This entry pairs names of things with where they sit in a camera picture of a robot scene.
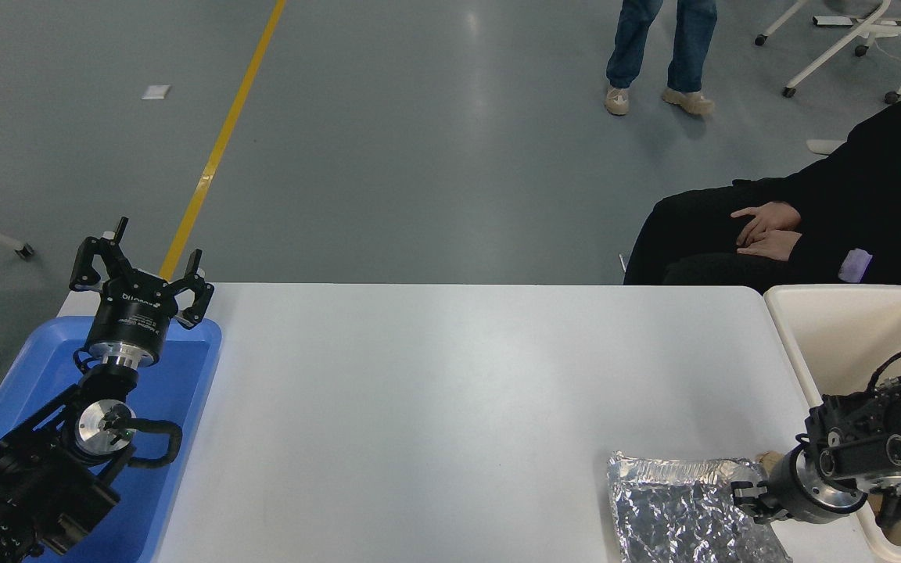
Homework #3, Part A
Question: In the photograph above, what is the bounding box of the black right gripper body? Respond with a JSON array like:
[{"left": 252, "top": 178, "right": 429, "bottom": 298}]
[{"left": 763, "top": 446, "right": 820, "bottom": 524}]

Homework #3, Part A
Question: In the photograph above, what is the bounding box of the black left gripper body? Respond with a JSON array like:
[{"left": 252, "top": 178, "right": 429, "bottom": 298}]
[{"left": 84, "top": 268, "right": 178, "bottom": 354}]

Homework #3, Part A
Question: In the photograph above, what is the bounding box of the silver foil plate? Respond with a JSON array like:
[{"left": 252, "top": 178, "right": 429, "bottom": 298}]
[{"left": 607, "top": 451, "right": 794, "bottom": 563}]

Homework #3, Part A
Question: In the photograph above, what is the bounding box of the person's left hand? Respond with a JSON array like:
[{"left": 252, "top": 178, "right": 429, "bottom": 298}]
[{"left": 735, "top": 231, "right": 802, "bottom": 262}]

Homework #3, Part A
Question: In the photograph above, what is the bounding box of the person's right hand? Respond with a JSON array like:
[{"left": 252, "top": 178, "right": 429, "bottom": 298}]
[{"left": 730, "top": 201, "right": 802, "bottom": 248}]

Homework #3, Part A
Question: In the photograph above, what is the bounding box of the blue plastic tray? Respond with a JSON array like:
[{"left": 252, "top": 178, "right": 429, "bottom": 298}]
[{"left": 0, "top": 315, "right": 223, "bottom": 563}]

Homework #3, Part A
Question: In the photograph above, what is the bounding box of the large pale bin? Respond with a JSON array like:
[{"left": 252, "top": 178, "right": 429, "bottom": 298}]
[{"left": 763, "top": 285, "right": 901, "bottom": 563}]

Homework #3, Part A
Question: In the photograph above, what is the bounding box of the seated person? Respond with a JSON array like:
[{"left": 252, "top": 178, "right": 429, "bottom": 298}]
[{"left": 623, "top": 74, "right": 901, "bottom": 306}]

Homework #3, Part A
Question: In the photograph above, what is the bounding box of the walking person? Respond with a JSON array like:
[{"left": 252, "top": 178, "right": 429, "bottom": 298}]
[{"left": 605, "top": 0, "right": 719, "bottom": 117}]

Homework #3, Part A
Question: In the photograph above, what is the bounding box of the white wheeled chair base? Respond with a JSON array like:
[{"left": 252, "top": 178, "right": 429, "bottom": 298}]
[{"left": 755, "top": 0, "right": 901, "bottom": 105}]

